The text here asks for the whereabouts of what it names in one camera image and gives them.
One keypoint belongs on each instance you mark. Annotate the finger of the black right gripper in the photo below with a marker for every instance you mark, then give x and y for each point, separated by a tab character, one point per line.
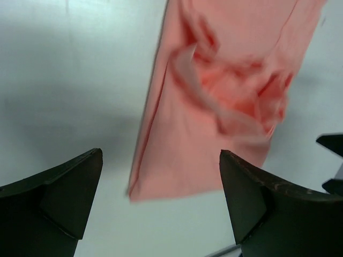
332	142

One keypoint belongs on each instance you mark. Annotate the light pink t shirt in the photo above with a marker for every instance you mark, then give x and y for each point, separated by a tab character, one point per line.
221	79

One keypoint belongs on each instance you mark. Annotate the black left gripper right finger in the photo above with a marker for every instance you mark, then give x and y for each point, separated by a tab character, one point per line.
271	216

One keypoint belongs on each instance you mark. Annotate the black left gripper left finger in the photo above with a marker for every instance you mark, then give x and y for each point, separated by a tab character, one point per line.
46	214

